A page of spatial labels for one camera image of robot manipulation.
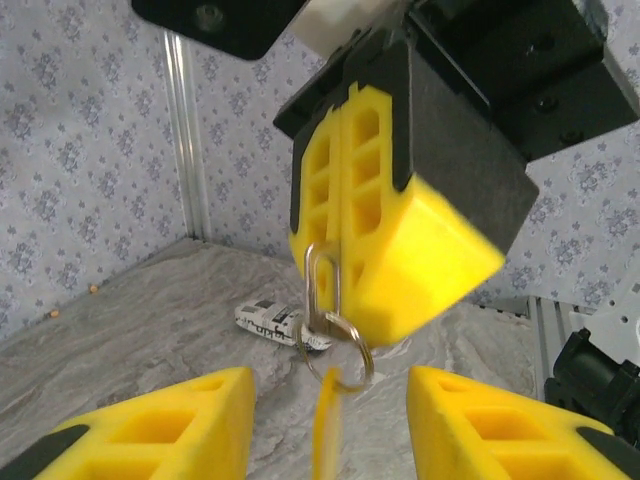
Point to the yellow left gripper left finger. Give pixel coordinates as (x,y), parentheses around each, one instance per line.
(165,425)

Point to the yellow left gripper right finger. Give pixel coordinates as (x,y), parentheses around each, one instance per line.
(510,430)

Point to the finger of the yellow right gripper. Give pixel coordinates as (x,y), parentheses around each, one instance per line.
(430,240)
(320,200)

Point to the silver oblong clip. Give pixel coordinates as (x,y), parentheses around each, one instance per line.
(337,280)

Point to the silver split keyring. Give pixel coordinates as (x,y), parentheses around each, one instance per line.
(367,355)

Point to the yellow key tag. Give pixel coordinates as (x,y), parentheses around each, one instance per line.
(327,425)

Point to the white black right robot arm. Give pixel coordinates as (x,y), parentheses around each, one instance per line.
(595,365)

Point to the small newsprint wrapped item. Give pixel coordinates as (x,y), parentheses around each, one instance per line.
(265,320)

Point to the aluminium mounting rail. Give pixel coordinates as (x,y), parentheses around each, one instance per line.
(545,340)

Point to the aluminium frame post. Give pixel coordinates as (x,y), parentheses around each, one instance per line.
(187,150)

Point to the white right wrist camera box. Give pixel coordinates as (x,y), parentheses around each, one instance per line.
(340,20)

